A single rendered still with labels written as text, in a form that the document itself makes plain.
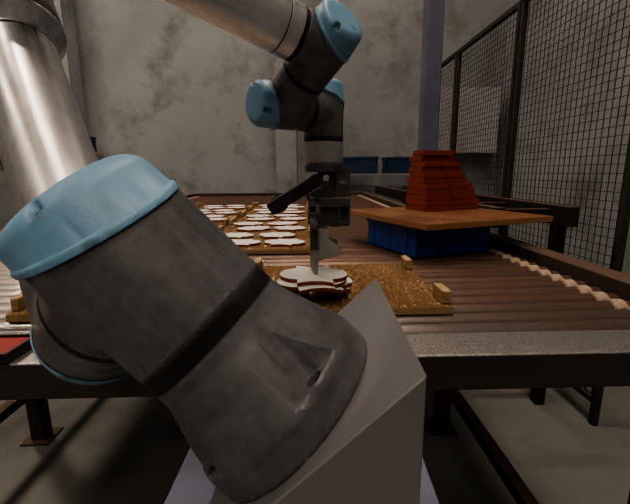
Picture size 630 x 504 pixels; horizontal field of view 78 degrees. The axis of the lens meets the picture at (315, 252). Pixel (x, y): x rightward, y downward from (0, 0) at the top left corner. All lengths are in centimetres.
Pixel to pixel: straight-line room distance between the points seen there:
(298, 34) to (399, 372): 47
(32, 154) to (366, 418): 39
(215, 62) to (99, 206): 616
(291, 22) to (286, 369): 46
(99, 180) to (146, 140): 632
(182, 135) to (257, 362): 618
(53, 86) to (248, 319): 36
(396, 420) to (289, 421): 6
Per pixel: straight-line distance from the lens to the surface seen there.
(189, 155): 635
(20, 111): 50
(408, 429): 24
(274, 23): 59
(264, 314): 26
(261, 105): 67
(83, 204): 26
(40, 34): 58
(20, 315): 90
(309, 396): 25
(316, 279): 74
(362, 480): 25
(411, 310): 76
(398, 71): 629
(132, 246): 25
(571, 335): 79
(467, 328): 74
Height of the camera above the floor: 119
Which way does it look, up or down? 12 degrees down
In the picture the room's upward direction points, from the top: straight up
